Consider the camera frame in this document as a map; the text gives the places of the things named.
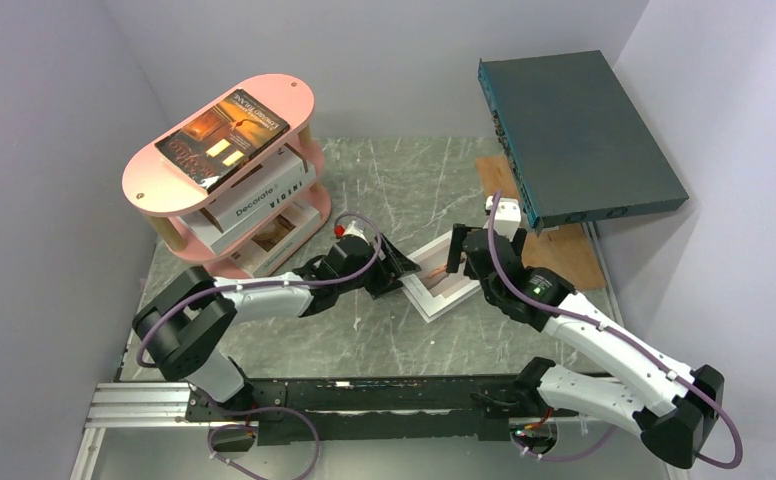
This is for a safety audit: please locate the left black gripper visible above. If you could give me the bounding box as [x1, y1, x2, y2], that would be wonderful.
[338, 234, 421, 300]

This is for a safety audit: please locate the white fashion cover magazine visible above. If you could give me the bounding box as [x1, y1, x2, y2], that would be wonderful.
[401, 232, 481, 323]

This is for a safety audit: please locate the beige cup cover book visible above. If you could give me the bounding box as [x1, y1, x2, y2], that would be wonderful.
[230, 201, 321, 277]

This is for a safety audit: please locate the white Insoia travel book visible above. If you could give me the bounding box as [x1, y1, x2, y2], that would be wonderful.
[177, 166, 317, 254]

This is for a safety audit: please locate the white Decorate Furniture book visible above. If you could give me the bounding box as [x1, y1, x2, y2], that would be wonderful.
[200, 147, 303, 232]

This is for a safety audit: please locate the dark orange Edward Tulane novel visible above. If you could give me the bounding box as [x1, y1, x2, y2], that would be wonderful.
[155, 89, 290, 193]

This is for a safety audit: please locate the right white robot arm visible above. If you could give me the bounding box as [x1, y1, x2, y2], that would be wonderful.
[446, 224, 725, 469]

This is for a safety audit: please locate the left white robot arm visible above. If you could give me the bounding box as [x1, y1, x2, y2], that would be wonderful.
[132, 234, 420, 420]

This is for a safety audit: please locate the brown wooden board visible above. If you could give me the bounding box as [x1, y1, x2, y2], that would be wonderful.
[474, 155, 608, 291]

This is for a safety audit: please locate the dark teal flat box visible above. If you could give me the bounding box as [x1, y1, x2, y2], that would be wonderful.
[477, 50, 689, 232]

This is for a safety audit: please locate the pink three-tier shelf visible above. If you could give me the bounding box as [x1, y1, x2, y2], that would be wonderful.
[122, 74, 331, 279]

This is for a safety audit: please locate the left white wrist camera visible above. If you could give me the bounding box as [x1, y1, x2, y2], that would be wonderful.
[333, 220, 369, 244]

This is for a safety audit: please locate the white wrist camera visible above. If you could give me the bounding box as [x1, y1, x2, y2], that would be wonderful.
[333, 220, 369, 244]
[485, 196, 523, 240]

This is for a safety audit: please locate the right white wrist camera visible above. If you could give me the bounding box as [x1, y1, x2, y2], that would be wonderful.
[485, 196, 523, 240]

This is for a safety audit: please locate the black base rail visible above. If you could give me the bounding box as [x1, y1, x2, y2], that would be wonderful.
[186, 374, 551, 446]

